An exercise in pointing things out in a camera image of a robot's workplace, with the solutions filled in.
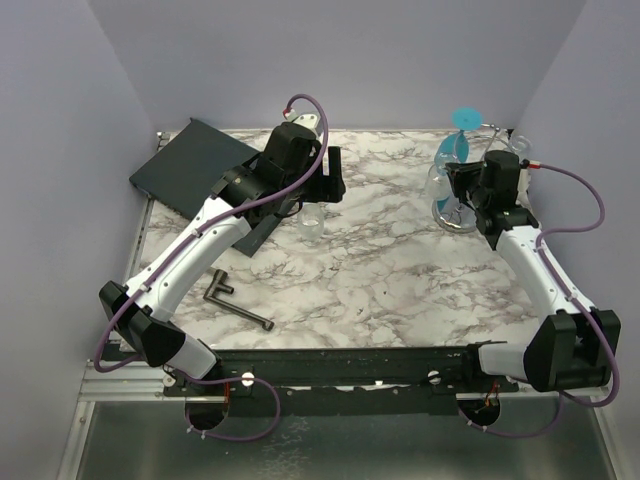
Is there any clear ribbed wine glass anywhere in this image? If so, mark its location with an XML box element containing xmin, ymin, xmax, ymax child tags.
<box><xmin>297</xmin><ymin>203</ymin><xmax>325</xmax><ymax>242</ymax></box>

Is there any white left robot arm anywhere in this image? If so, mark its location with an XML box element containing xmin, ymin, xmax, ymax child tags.
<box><xmin>99</xmin><ymin>113</ymin><xmax>345</xmax><ymax>395</ymax></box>

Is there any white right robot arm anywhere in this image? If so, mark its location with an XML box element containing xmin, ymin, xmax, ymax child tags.
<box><xmin>445</xmin><ymin>150</ymin><xmax>620</xmax><ymax>392</ymax></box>

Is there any blue wine glass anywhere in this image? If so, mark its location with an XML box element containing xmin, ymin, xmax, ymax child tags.
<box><xmin>434</xmin><ymin>106</ymin><xmax>485</xmax><ymax>213</ymax></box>

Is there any chrome wine glass rack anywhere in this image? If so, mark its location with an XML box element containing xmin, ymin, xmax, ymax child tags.
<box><xmin>423</xmin><ymin>124</ymin><xmax>513</xmax><ymax>234</ymax></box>

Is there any dark grey flat box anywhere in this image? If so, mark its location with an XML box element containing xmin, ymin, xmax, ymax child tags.
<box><xmin>129</xmin><ymin>117</ymin><xmax>281</xmax><ymax>259</ymax></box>

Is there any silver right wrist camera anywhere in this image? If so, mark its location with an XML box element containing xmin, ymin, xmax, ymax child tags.
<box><xmin>517</xmin><ymin>158</ymin><xmax>540</xmax><ymax>195</ymax></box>

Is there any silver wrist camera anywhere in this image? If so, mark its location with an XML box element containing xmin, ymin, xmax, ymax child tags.
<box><xmin>283</xmin><ymin>108</ymin><xmax>324</xmax><ymax>137</ymax></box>
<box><xmin>517</xmin><ymin>158</ymin><xmax>540</xmax><ymax>195</ymax></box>

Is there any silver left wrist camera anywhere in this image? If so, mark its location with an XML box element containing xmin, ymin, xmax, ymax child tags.
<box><xmin>283</xmin><ymin>108</ymin><xmax>324</xmax><ymax>137</ymax></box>

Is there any dark metal T-handle tool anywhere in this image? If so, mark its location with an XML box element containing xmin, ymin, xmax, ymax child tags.
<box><xmin>203</xmin><ymin>269</ymin><xmax>275</xmax><ymax>332</ymax></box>

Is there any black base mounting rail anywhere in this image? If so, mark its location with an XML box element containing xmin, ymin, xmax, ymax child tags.
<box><xmin>164</xmin><ymin>347</ymin><xmax>518</xmax><ymax>417</ymax></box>

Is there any aluminium extrusion frame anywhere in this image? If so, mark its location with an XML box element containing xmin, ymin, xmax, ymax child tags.
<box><xmin>54</xmin><ymin>130</ymin><xmax>226</xmax><ymax>480</ymax></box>

